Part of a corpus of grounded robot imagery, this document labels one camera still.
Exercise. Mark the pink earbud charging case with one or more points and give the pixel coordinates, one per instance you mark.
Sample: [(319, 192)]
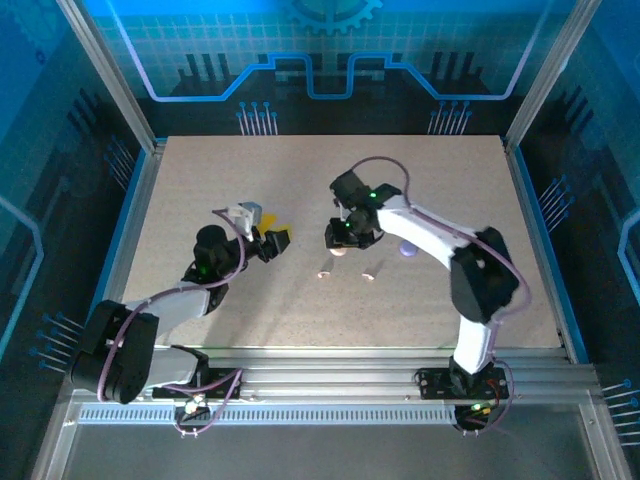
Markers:
[(339, 252)]

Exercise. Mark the purple earbud charging case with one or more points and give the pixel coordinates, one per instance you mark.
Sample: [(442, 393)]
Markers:
[(409, 250)]

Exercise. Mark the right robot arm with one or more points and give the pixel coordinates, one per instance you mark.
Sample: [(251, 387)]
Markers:
[(425, 235)]

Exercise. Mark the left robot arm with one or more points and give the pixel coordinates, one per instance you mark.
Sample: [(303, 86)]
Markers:
[(180, 305)]

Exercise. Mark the grey lower platform panel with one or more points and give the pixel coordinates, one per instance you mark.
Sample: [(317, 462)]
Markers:
[(325, 450)]

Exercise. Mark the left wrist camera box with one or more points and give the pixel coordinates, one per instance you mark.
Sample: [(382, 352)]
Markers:
[(245, 215)]

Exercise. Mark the aluminium side rail blue trim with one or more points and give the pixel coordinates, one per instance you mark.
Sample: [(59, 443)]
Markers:
[(137, 210), (529, 210)]

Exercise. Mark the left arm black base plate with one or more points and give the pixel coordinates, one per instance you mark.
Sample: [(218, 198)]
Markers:
[(225, 385)]

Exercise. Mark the aluminium mounting rail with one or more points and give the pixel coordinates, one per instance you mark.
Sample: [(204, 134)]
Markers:
[(325, 375)]

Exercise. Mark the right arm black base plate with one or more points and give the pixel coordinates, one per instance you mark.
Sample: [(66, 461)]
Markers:
[(432, 385)]

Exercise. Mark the aluminium frame post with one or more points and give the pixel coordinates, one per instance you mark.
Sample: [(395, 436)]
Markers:
[(112, 75), (549, 75)]

